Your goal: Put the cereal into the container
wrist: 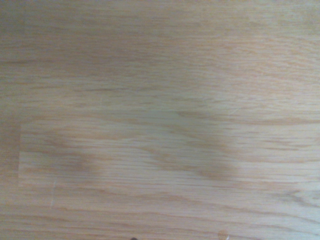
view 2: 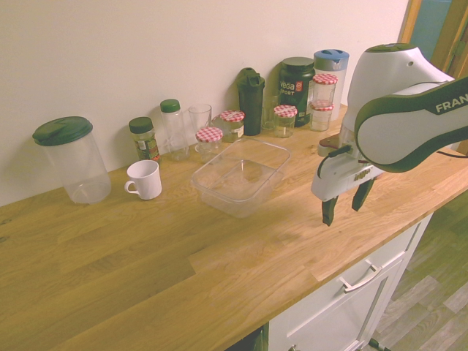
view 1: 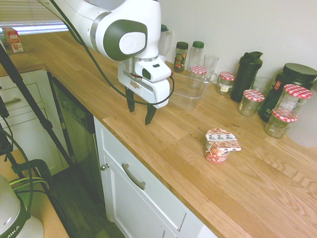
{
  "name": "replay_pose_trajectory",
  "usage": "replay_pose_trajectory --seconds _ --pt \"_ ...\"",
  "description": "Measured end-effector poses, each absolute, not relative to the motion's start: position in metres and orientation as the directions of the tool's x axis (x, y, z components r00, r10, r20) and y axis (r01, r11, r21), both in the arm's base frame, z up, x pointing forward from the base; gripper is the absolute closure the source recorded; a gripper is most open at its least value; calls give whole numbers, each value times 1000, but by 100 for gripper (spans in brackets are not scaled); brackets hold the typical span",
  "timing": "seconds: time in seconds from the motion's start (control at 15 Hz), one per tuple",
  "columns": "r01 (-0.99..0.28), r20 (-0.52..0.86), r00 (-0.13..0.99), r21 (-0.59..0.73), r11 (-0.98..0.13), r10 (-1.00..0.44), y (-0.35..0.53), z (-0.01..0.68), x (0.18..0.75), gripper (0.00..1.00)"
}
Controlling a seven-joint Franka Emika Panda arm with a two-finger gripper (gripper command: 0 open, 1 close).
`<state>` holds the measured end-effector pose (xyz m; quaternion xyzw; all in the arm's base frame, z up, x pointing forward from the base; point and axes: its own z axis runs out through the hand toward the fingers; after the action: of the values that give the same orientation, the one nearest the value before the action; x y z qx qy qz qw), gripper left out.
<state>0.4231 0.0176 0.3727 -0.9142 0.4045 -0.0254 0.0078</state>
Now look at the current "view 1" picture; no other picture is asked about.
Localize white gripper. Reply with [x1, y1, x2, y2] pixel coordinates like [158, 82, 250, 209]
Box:
[117, 60, 171, 126]

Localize white Franka robot base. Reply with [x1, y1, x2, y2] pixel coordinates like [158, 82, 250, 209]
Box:
[0, 174, 45, 238]

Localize clear plastic container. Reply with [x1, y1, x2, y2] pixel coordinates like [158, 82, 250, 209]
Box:
[169, 72, 209, 113]

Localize large white plastic container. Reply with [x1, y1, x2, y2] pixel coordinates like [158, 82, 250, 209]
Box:
[285, 83, 317, 149]

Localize spice jar with dark lid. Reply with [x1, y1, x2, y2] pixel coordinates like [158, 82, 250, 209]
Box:
[173, 41, 189, 73]

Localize stainless dishwasher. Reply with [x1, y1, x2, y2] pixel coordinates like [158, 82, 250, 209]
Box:
[48, 71, 106, 206]

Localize glass jar with checkered lid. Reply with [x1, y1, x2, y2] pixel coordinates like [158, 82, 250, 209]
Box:
[264, 109, 298, 139]
[238, 89, 265, 118]
[189, 64, 208, 89]
[274, 84, 313, 118]

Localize clear bottle with green lid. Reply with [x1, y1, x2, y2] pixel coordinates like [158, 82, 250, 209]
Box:
[189, 41, 205, 69]

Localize clear glass mug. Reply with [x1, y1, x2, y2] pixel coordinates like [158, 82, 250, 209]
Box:
[202, 54, 220, 85]

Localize labelled jar with checkered lid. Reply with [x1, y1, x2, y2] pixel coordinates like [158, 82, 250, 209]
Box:
[216, 71, 236, 96]

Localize white counter cabinet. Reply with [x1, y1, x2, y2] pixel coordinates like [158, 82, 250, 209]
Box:
[93, 116, 220, 238]

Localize black shaker bottle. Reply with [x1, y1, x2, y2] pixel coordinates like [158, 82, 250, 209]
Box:
[229, 51, 264, 103]

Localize white drawer cabinet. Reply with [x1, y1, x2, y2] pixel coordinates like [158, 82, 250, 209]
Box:
[0, 68, 71, 176]

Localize clear drinking glass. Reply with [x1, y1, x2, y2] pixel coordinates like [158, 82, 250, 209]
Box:
[251, 76, 273, 98]

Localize metal drawer pull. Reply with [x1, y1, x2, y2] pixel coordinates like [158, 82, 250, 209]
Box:
[3, 97, 22, 106]

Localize red and white carton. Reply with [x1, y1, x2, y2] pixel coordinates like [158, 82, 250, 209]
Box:
[1, 27, 24, 54]

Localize white window blind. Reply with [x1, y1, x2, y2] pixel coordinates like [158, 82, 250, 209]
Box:
[0, 0, 69, 36]

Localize black supplement tub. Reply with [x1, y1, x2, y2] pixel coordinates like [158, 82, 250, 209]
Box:
[257, 62, 317, 123]

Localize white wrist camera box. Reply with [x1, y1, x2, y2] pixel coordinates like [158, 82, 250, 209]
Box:
[135, 59, 173, 83]

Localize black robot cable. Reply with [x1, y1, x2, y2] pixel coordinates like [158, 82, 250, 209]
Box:
[48, 0, 175, 105]

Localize brushed metal drawer handle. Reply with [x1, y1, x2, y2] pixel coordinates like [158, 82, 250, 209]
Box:
[121, 163, 147, 191]

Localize black camera tripod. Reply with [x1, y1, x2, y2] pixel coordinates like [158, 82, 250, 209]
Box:
[0, 43, 76, 199]

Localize green and black cable bundle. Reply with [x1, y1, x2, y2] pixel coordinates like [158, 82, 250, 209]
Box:
[0, 123, 54, 214]

